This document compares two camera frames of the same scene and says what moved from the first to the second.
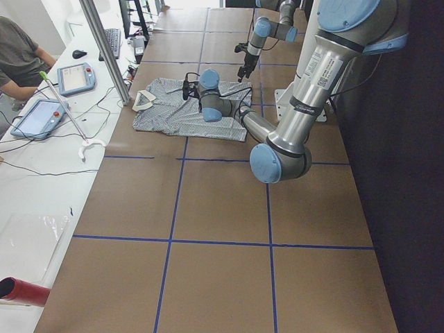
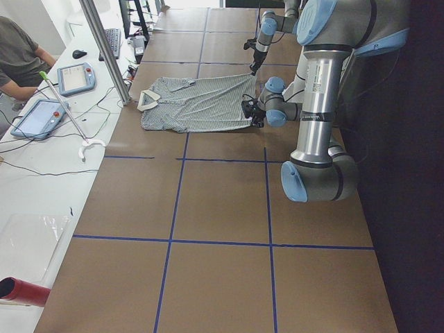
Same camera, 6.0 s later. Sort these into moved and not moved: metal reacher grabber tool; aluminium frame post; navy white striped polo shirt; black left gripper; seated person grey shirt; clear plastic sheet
Moved: black left gripper; navy white striped polo shirt
Not moved: metal reacher grabber tool; aluminium frame post; seated person grey shirt; clear plastic sheet
